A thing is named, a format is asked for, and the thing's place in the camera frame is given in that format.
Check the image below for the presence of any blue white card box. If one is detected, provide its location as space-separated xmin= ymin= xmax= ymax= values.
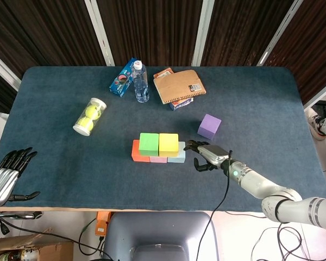
xmin=170 ymin=97 xmax=194 ymax=111

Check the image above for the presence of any black floor cable tangle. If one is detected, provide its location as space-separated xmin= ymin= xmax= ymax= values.
xmin=249 ymin=221 xmax=326 ymax=261

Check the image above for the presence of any black left hand cable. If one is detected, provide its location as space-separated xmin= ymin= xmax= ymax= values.
xmin=0 ymin=206 xmax=112 ymax=261

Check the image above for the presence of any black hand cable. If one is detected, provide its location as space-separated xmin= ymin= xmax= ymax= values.
xmin=0 ymin=206 xmax=112 ymax=261
xmin=195 ymin=150 xmax=233 ymax=261

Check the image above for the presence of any clear plastic water bottle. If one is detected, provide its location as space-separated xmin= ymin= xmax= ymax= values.
xmin=133 ymin=60 xmax=150 ymax=103

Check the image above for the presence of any white metal frame beam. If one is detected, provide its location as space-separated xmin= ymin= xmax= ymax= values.
xmin=304 ymin=84 xmax=326 ymax=111
xmin=0 ymin=47 xmax=22 ymax=92

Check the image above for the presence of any green foam cube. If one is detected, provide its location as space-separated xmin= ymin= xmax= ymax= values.
xmin=138 ymin=132 xmax=160 ymax=157

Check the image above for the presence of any yellow tennis ball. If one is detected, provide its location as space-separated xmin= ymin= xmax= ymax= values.
xmin=85 ymin=105 xmax=102 ymax=120
xmin=77 ymin=117 xmax=95 ymax=131

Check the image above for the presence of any white metal frame post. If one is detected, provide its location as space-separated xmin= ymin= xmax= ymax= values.
xmin=191 ymin=0 xmax=215 ymax=67
xmin=84 ymin=0 xmax=115 ymax=67
xmin=256 ymin=0 xmax=305 ymax=67

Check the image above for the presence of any red foam cube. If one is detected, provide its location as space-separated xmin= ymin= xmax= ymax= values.
xmin=131 ymin=139 xmax=151 ymax=163

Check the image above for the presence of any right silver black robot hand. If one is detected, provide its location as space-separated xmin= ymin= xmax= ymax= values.
xmin=183 ymin=140 xmax=233 ymax=172

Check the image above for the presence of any orange device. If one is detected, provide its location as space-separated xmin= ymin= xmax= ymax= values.
xmin=94 ymin=211 xmax=112 ymax=237

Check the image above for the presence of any clear tennis ball tube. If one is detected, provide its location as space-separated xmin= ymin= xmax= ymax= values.
xmin=72 ymin=97 xmax=108 ymax=136

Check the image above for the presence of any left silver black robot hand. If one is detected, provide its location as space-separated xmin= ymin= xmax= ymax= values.
xmin=0 ymin=147 xmax=41 ymax=206

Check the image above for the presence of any chrome metal bar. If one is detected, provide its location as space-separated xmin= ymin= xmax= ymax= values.
xmin=0 ymin=212 xmax=43 ymax=220

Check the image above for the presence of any orange paper packet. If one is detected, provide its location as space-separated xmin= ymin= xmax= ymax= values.
xmin=153 ymin=67 xmax=174 ymax=80

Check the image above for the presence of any brown cardboard box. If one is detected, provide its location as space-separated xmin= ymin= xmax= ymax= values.
xmin=0 ymin=228 xmax=74 ymax=261

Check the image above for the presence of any blue cookie box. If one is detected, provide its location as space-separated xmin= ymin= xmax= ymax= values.
xmin=109 ymin=57 xmax=138 ymax=98

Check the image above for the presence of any purple foam cube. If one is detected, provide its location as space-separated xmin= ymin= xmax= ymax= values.
xmin=197 ymin=113 xmax=222 ymax=140

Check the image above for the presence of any glass bottle yellow label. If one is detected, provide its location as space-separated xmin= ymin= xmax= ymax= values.
xmin=0 ymin=248 xmax=40 ymax=261

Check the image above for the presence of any white orange sneaker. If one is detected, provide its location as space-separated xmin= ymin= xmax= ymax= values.
xmin=305 ymin=107 xmax=326 ymax=141

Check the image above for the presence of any blue felt table cloth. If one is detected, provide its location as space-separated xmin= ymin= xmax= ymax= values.
xmin=0 ymin=66 xmax=326 ymax=213

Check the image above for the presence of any black green power cable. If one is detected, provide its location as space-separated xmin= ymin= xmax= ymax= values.
xmin=78 ymin=217 xmax=105 ymax=256

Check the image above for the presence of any black right hand cable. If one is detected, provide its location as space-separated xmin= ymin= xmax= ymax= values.
xmin=195 ymin=150 xmax=233 ymax=261

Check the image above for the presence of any yellow foam cube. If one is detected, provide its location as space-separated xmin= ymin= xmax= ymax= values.
xmin=159 ymin=133 xmax=179 ymax=158

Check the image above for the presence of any light blue foam cube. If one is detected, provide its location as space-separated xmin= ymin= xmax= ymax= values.
xmin=167 ymin=141 xmax=186 ymax=164

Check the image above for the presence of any brown cardboard package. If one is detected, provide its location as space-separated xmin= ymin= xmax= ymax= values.
xmin=153 ymin=69 xmax=207 ymax=105

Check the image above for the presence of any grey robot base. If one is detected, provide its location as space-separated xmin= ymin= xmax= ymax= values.
xmin=102 ymin=211 xmax=220 ymax=261

